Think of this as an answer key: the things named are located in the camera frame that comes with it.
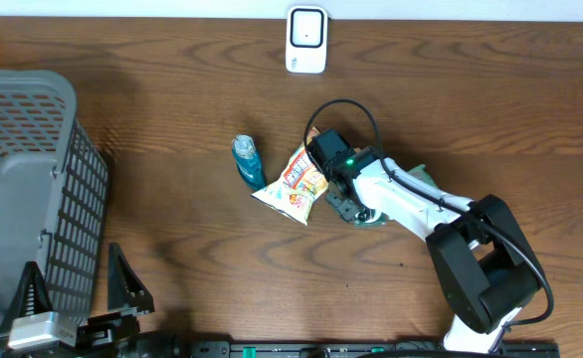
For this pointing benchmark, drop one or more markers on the blue water bottle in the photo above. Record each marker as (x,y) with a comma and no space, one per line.
(248,161)

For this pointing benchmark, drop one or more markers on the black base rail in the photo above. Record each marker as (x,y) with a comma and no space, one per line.
(407,349)

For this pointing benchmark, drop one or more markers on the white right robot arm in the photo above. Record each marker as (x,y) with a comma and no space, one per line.
(485,265)

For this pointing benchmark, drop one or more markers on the white flushable wipes pack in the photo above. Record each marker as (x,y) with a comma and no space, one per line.
(422,177)

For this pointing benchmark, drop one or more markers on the orange snack chip bag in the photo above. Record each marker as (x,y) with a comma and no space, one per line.
(295,191)

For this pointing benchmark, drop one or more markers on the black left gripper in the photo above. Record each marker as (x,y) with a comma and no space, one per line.
(117,327)

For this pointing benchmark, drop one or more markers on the grey plastic shopping basket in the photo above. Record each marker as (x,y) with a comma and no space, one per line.
(53,191)

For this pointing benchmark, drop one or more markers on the green round-logo packet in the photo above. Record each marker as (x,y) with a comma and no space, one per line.
(373,219)

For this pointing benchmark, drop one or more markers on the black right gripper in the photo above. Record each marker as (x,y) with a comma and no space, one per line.
(344,211)

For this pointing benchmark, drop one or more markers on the white barcode scanner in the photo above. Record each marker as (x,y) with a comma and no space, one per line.
(306,40)

